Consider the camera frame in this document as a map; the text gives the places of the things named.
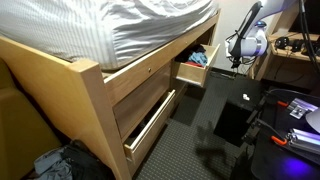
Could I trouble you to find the black side cabinet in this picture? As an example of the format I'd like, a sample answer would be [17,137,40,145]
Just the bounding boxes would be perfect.
[213,78,268,148]

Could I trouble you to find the black clamp with orange grip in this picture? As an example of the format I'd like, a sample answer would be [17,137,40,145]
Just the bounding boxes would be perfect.
[241,119,289,155]
[247,89,291,128]

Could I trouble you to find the wooden desk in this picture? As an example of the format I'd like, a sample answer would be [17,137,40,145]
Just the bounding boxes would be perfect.
[248,6,320,98]

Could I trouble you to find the black monitor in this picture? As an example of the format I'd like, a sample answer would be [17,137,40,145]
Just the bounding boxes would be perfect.
[287,0,320,35]

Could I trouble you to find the black clothes pile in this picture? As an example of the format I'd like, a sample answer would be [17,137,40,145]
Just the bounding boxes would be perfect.
[61,139,115,180]

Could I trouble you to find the light wooden bed frame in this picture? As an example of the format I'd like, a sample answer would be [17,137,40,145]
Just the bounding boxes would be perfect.
[0,8,222,180]

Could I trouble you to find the silver aluminium rails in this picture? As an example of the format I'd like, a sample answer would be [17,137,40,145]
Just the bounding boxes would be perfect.
[285,127,320,155]

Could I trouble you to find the grey striped mattress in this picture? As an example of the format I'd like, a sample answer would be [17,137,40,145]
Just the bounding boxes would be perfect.
[0,0,220,71]

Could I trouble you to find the grey blue clothes pile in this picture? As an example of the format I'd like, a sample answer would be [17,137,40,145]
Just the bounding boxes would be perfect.
[29,148,73,180]

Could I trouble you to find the wooden underbed drawer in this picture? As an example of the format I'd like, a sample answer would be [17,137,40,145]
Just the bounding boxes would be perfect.
[123,88,177,168]
[112,61,174,141]

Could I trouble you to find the round black desk gadget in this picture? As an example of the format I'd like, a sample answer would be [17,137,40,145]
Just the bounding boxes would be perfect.
[274,35,291,51]

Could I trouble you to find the small black desk gadget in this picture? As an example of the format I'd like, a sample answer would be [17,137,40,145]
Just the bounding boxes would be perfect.
[291,39,305,53]

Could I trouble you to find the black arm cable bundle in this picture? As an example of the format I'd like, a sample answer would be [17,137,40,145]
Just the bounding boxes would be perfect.
[229,0,264,58]

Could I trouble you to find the red garment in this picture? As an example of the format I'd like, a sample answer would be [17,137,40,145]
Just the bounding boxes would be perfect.
[184,60,205,69]

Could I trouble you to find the wooden drawer with clothes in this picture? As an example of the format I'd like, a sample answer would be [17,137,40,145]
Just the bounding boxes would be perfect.
[171,42,221,88]

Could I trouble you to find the black and yellow gadget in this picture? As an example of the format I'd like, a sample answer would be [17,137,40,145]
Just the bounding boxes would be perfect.
[301,39,320,58]

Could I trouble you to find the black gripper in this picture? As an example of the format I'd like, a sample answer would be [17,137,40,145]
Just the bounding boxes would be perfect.
[230,49,244,70]

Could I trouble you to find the silver aluminium rail bracket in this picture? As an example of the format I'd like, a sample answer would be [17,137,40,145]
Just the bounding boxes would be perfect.
[287,97,320,120]

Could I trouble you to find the blue garment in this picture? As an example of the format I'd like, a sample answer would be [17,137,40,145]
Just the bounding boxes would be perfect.
[187,50,209,67]

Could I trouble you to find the thick black hanging cable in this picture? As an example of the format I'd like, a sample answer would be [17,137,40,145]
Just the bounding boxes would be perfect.
[298,0,320,73]

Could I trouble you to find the dark garment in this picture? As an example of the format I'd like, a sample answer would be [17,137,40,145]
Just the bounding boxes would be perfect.
[174,44,207,64]

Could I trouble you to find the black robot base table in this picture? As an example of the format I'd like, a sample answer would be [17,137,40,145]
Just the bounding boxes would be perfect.
[229,88,320,180]

